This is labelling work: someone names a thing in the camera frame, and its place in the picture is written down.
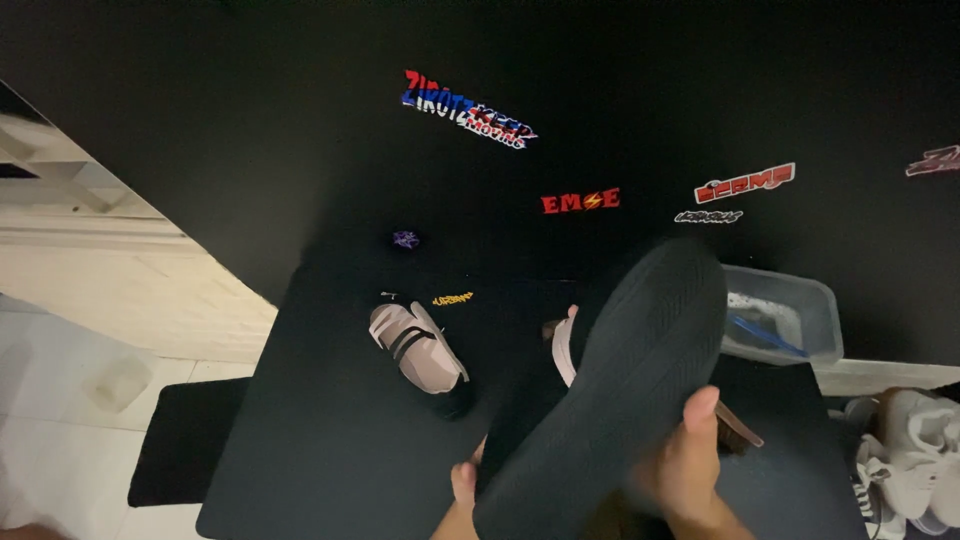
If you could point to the person's left hand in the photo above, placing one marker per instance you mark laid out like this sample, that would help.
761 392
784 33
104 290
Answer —
465 491

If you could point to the person's right hand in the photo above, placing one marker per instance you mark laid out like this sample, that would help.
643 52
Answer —
679 472

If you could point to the person's left fingers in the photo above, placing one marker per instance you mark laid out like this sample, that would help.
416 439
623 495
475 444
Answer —
464 480

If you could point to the pink shoe with black sole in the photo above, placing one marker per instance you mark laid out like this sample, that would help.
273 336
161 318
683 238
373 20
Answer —
622 375

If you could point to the wooden brush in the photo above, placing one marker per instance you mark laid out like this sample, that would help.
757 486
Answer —
739 429

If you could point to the black floor mat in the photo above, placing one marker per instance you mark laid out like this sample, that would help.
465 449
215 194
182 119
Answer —
187 442

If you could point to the red lettering sticker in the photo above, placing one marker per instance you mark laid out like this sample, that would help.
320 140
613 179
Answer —
581 201

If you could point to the blue toothbrush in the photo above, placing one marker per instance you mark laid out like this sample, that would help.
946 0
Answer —
765 335

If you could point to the black white script sticker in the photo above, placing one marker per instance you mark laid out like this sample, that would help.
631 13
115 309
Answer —
708 217

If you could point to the red blue white sticker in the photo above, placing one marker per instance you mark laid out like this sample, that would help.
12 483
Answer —
465 112

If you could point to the clear plastic tub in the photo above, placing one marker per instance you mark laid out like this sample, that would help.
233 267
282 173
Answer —
795 307

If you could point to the red white banner sticker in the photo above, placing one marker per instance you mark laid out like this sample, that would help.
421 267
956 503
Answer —
742 183

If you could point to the white sneaker with black stripes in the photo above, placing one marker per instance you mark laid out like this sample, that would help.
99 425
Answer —
874 487

